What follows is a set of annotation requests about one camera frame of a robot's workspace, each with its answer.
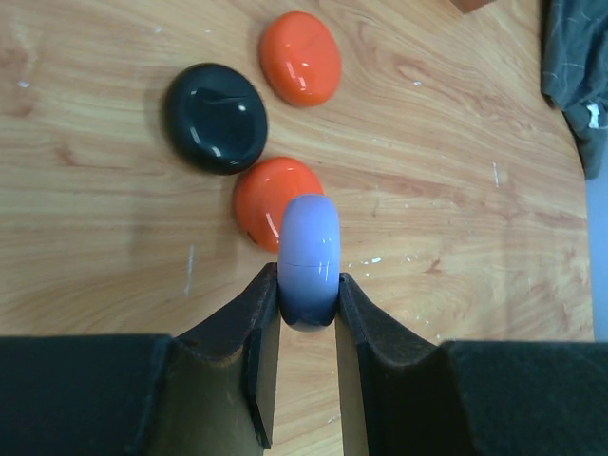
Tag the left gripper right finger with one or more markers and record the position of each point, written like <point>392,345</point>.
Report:
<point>402,395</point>

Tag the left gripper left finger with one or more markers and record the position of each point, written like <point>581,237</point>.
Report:
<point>208,391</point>

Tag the lilac earbud charging case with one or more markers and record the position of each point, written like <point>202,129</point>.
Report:
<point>308,263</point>

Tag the black earbud charging case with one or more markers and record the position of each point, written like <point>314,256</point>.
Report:
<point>214,118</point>

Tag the orange earbud charging case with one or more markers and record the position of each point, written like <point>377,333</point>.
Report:
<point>300,59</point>

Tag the wooden compartment tray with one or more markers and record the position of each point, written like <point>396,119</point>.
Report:
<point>468,6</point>

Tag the grey checked cloth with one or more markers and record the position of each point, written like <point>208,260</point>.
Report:
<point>574,74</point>

